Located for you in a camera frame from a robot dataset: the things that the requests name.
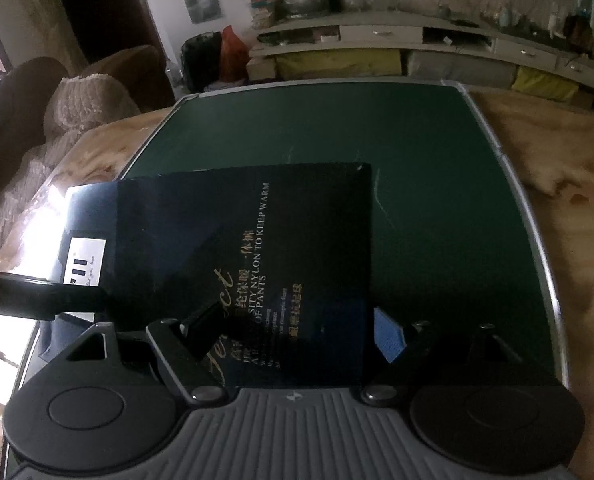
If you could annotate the white low cabinet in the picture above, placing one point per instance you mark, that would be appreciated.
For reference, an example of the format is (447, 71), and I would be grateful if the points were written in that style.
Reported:
(377, 35)

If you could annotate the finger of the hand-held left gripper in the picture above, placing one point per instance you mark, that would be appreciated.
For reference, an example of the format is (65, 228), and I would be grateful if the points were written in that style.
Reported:
(42, 294)

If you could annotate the brown sofa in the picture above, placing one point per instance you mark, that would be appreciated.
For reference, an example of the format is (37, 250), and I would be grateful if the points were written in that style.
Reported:
(7, 110)

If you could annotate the black bag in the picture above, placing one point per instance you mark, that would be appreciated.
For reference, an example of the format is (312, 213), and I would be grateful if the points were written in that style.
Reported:
(200, 62)

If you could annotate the dark wooden door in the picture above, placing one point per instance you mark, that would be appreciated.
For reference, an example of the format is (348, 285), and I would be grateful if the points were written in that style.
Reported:
(107, 5)

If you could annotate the beige knitted blanket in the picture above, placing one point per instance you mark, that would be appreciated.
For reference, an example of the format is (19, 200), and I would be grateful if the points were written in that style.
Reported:
(77, 110)

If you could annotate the black box with gold print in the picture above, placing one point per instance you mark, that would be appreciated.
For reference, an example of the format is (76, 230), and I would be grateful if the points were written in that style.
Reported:
(257, 240)

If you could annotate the grey storage box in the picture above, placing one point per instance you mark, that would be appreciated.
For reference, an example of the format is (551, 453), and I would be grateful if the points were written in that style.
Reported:
(457, 70)

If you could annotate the yellow storage box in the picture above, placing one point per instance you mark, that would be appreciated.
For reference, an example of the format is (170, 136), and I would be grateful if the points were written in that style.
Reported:
(544, 84)
(337, 66)

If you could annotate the green board with metal frame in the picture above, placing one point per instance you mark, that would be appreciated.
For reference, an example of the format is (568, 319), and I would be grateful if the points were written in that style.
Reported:
(427, 170)

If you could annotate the red plastic bag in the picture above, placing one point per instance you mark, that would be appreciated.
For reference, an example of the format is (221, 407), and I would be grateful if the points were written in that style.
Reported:
(233, 52)

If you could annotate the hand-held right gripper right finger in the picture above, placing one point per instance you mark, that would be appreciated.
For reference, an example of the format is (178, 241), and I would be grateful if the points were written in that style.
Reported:
(389, 335)

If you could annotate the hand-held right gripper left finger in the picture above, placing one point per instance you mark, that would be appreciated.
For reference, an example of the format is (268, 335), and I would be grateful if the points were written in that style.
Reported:
(197, 336)

